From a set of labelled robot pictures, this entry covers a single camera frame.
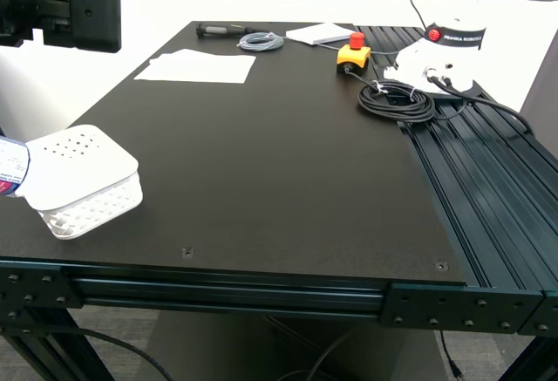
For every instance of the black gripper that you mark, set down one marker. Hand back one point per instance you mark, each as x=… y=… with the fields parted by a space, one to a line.
x=22 y=2

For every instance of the table top screw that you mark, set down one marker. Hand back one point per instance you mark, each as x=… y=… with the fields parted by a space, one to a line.
x=441 y=265
x=188 y=252

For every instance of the white plastic basket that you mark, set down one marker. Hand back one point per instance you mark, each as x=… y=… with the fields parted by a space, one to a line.
x=87 y=167

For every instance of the clear plastic water bottle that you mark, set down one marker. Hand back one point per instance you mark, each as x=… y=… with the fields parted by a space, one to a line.
x=13 y=167

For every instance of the small white closed booklet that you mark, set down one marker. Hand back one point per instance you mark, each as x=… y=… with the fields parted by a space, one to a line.
x=318 y=32

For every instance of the yellow emergency stop button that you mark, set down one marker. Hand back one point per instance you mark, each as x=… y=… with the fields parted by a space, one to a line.
x=353 y=56

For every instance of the white printed paper sheet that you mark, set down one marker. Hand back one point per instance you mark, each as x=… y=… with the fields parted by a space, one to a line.
x=226 y=71

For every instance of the black aluminium table frame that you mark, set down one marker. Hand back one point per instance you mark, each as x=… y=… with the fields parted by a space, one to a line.
x=218 y=296

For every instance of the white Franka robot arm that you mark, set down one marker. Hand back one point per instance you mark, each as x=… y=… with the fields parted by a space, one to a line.
x=453 y=54

